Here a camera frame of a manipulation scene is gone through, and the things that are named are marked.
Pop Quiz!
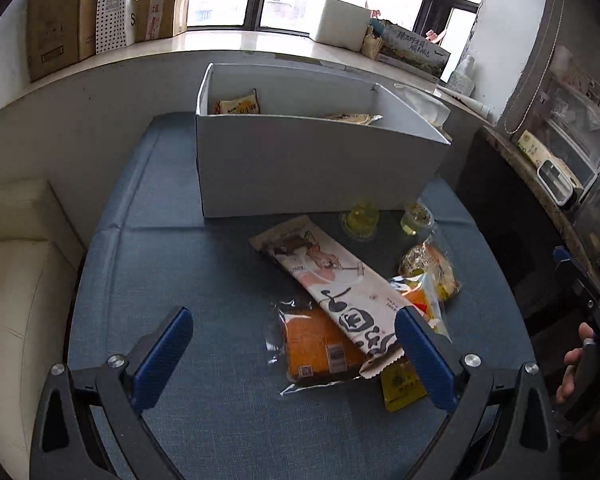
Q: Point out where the long pink illustrated snack pack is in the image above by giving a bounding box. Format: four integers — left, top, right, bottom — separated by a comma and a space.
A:
249, 216, 410, 379

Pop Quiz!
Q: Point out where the orange cake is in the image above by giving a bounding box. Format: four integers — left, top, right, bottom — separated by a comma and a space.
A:
264, 299, 365, 396

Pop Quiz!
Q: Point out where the beige orange plaid snack pack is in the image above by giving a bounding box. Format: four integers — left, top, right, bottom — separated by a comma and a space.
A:
213, 89, 260, 115

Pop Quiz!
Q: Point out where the person's right hand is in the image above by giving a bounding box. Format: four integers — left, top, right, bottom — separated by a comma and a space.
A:
555, 322, 600, 430

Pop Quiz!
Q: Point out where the yellow snack packet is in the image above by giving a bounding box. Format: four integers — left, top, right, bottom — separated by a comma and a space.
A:
379, 278, 449, 414

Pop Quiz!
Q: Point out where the blue table cloth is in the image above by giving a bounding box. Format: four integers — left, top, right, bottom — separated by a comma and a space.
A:
66, 110, 537, 480

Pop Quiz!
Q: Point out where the clear wrapped bun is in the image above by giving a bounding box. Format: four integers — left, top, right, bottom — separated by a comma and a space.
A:
399, 237, 460, 301

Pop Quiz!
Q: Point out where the jelly cup with label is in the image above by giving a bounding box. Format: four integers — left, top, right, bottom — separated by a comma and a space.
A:
400, 202, 434, 236

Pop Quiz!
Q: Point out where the cream sofa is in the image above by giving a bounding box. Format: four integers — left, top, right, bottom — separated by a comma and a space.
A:
0, 180, 84, 479

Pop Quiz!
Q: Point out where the clear yellow jelly cup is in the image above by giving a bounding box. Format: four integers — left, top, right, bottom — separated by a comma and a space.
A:
340, 202, 379, 242

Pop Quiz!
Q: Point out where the white digital clock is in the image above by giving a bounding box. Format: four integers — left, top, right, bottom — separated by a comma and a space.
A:
536, 159, 574, 207

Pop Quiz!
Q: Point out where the beige green carton box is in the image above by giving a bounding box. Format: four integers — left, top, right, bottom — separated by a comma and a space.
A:
516, 130, 583, 190

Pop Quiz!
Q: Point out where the clear plastic drawer organizer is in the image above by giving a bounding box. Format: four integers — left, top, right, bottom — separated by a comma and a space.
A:
542, 46, 600, 198

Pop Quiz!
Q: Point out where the white storage box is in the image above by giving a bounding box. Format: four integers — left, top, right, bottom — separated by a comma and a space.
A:
196, 64, 451, 218

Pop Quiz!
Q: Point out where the tissue pack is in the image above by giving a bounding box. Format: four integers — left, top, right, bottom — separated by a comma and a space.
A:
394, 84, 451, 129

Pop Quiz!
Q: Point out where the round cracker pack in box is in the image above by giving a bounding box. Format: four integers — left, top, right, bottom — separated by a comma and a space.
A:
326, 114, 382, 126

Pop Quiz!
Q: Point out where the white tube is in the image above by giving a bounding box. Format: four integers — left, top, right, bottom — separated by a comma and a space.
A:
438, 86, 492, 122

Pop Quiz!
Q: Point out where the white pump bottle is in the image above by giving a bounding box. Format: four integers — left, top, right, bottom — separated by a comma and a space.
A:
445, 54, 475, 96

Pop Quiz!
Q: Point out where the printed landscape gift box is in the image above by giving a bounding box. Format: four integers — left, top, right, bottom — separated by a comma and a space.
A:
372, 20, 451, 79

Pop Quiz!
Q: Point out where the white polka dot paper bag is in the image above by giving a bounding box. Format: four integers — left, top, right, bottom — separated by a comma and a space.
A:
95, 0, 135, 55

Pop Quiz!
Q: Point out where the small open cardboard box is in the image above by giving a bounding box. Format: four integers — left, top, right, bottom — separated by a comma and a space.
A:
134, 0, 189, 42

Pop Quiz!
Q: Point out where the white foam box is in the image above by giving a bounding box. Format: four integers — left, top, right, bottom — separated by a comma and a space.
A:
310, 0, 372, 52

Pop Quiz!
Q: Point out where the large brown cardboard box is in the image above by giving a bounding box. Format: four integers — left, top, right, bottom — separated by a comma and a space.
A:
27, 0, 97, 81

